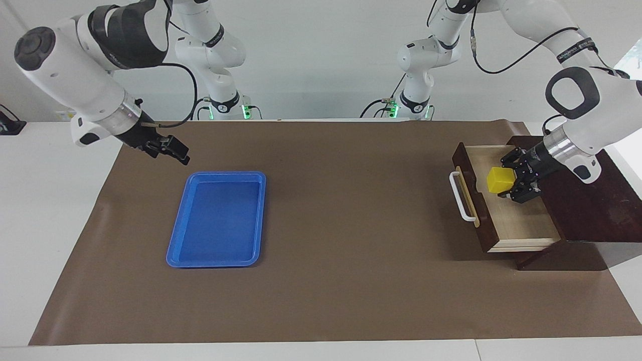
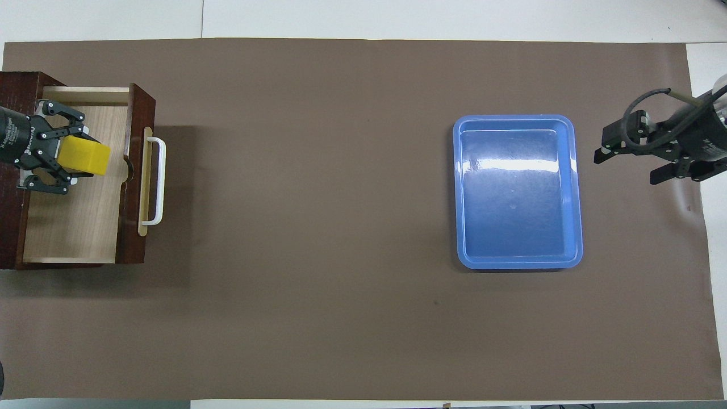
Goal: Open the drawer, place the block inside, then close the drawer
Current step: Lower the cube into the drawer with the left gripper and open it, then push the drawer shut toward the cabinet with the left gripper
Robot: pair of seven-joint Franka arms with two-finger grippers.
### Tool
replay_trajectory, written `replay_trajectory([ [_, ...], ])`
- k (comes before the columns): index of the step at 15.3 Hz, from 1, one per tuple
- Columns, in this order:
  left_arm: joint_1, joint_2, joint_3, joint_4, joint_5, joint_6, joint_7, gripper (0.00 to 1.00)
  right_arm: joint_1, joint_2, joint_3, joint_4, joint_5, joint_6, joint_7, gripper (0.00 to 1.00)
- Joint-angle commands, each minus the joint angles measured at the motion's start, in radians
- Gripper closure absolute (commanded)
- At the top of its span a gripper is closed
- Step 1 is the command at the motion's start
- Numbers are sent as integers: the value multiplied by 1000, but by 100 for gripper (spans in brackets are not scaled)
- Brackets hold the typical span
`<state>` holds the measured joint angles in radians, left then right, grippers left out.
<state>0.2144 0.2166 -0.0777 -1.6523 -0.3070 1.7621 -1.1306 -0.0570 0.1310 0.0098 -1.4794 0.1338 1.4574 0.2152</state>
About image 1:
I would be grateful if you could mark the blue plastic tray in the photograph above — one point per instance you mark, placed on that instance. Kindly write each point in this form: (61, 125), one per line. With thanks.
(215, 220)

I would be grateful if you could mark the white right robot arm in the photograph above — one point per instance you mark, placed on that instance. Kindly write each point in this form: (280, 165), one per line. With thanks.
(75, 75)

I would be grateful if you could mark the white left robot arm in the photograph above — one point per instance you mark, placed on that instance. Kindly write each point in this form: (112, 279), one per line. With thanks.
(597, 115)

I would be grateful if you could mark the yellow cube block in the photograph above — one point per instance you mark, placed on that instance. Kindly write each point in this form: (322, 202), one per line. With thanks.
(500, 180)

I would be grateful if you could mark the brown table mat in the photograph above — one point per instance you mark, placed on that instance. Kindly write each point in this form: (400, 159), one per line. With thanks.
(326, 250)

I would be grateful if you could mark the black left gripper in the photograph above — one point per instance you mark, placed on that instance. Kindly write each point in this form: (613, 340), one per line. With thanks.
(540, 163)

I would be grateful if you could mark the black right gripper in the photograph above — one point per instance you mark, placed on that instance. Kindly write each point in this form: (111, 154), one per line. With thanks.
(143, 140)

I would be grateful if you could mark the dark wooden cabinet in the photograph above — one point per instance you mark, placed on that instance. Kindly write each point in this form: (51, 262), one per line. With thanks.
(597, 210)

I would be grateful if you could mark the black clamp mount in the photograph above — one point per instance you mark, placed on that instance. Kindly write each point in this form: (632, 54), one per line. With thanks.
(10, 125)

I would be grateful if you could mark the white yellow labelled socket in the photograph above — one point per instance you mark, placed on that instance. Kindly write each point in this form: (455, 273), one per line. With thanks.
(67, 116)

